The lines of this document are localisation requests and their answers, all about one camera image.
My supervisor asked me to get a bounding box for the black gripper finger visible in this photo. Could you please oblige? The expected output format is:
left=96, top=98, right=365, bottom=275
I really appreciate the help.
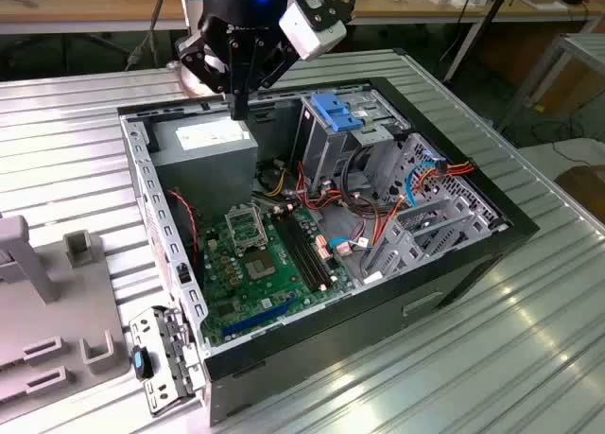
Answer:
left=177, top=30, right=243, bottom=121
left=239, top=35, right=301, bottom=121

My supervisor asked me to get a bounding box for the disk power wire black plug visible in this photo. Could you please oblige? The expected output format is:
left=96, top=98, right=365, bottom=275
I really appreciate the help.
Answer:
left=418, top=159, right=476, bottom=194

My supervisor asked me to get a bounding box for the metal disk bay cage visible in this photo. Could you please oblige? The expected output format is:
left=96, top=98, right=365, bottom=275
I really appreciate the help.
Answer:
left=361, top=130, right=514, bottom=284

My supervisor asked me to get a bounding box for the blue plastic drive latch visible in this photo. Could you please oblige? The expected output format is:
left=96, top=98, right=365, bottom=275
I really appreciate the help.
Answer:
left=311, top=92, right=365, bottom=133

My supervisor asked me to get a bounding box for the grey metal drive cage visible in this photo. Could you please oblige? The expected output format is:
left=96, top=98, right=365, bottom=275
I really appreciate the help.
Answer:
left=290, top=86, right=412, bottom=194

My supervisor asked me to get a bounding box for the grey power supply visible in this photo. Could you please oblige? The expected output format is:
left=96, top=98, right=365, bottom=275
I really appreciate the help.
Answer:
left=149, top=116, right=260, bottom=227

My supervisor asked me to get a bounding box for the wooden desk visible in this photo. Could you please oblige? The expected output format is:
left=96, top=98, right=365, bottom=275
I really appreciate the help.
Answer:
left=0, top=0, right=605, bottom=36

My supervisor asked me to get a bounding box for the metal socket cover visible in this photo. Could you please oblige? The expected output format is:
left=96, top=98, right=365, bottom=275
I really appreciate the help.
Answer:
left=225, top=205, right=266, bottom=254

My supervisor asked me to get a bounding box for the black case fan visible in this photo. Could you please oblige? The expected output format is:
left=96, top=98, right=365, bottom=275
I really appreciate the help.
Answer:
left=164, top=187, right=205, bottom=288

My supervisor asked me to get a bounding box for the black RAM slot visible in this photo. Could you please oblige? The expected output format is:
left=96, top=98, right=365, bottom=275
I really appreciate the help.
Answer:
left=278, top=213, right=325, bottom=292
left=290, top=210, right=335, bottom=289
left=285, top=211, right=330, bottom=291
left=271, top=214, right=319, bottom=293

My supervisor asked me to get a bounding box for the CPU socket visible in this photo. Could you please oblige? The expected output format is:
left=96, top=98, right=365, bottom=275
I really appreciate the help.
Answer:
left=243, top=249, right=280, bottom=284

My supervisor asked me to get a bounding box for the black slanted pole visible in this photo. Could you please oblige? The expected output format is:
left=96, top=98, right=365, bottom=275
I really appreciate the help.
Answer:
left=441, top=0, right=517, bottom=83

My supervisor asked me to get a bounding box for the green motherboard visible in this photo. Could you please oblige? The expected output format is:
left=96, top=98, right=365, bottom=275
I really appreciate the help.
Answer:
left=196, top=206, right=355, bottom=345

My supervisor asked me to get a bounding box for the blue expansion slot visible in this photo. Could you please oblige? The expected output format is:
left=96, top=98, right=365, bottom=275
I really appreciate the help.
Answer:
left=220, top=297, right=299, bottom=339

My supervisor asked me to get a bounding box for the grey parts rack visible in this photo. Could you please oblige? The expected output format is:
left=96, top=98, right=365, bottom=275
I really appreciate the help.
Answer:
left=0, top=214, right=131, bottom=405

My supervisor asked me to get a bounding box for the black open PC case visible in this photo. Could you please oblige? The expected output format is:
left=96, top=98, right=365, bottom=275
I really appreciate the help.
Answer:
left=115, top=76, right=541, bottom=428

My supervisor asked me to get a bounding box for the black clip blue tab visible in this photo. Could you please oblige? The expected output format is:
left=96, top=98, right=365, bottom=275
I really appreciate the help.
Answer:
left=130, top=344, right=155, bottom=381

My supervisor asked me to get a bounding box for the brown cardboard box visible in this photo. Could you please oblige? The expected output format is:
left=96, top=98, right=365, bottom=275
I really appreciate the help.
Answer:
left=555, top=164, right=605, bottom=222

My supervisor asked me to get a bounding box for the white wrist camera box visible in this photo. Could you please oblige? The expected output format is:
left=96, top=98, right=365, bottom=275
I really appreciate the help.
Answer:
left=278, top=1, right=348, bottom=61

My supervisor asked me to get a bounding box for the grey hanging cable bundle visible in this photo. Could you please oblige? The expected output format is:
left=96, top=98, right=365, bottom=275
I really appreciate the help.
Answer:
left=125, top=0, right=170, bottom=71

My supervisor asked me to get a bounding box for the yellow black wire bundle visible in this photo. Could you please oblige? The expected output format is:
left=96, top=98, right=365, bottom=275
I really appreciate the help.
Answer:
left=257, top=162, right=292, bottom=199

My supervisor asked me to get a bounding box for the red black twisted wire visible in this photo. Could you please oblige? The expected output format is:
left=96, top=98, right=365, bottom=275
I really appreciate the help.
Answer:
left=167, top=190, right=200, bottom=265

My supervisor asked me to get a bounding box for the red wire bundle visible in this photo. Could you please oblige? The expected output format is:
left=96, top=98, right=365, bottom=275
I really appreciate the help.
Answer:
left=297, top=159, right=346, bottom=213

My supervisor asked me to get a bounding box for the blue disk data wire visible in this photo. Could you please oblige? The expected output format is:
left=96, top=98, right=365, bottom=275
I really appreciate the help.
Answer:
left=405, top=158, right=450, bottom=208

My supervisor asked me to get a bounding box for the short blue board wire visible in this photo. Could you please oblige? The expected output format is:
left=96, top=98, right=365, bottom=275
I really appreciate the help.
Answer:
left=328, top=234, right=360, bottom=256

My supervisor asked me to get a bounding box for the orange yellow wire bundle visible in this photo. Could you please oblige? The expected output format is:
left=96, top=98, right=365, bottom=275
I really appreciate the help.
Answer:
left=371, top=195, right=407, bottom=246

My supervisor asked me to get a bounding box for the hinged metal card bracket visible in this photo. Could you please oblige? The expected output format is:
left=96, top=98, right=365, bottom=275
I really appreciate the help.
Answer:
left=128, top=304, right=209, bottom=416

